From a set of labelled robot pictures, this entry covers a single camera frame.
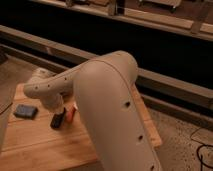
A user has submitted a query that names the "black floor cable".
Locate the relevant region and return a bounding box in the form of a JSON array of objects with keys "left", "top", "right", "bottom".
[{"left": 189, "top": 126, "right": 213, "bottom": 169}]

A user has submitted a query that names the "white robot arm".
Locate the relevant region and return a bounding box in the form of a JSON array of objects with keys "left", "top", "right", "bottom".
[{"left": 24, "top": 51, "right": 162, "bottom": 171}]

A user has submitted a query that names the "blue grey sponge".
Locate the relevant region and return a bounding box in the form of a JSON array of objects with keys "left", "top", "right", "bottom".
[{"left": 13, "top": 104, "right": 38, "bottom": 119}]

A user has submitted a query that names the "black rectangular eraser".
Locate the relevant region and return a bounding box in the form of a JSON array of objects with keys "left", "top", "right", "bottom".
[{"left": 50, "top": 114, "right": 64, "bottom": 129}]

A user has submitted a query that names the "red marker pen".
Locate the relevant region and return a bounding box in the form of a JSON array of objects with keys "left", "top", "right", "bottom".
[{"left": 66, "top": 109, "right": 76, "bottom": 123}]

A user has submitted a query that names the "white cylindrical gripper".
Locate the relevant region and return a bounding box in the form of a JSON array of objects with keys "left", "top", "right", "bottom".
[{"left": 42, "top": 94, "right": 64, "bottom": 114}]

